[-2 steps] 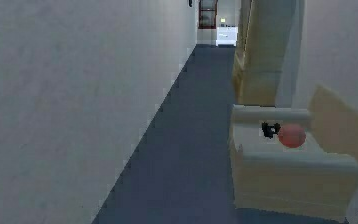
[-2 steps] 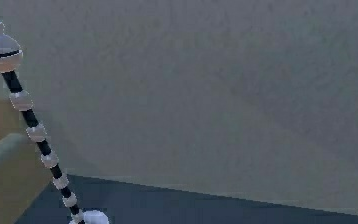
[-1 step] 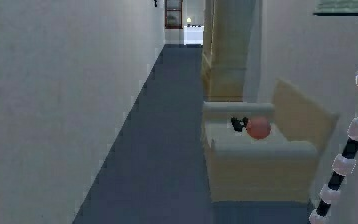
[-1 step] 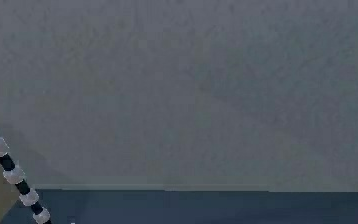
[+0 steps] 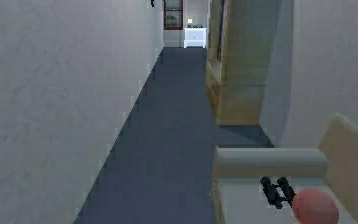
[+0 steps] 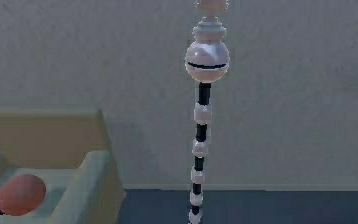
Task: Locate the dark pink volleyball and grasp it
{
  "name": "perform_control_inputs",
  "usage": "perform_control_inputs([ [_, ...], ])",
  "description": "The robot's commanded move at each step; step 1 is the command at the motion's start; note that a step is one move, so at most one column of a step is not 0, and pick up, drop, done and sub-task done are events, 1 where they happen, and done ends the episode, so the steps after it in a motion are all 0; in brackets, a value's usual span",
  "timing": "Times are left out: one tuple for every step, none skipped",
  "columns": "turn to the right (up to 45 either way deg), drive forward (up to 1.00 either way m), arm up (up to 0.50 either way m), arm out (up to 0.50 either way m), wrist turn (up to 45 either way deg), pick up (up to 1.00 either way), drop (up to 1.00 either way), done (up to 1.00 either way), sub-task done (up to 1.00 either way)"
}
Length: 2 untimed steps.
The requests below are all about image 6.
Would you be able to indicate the white and black floor lamp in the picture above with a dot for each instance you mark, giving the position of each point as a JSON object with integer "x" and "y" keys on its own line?
{"x": 207, "y": 60}

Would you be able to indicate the pale green tan armchair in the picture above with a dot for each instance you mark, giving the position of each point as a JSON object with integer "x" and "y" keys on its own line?
{"x": 87, "y": 180}

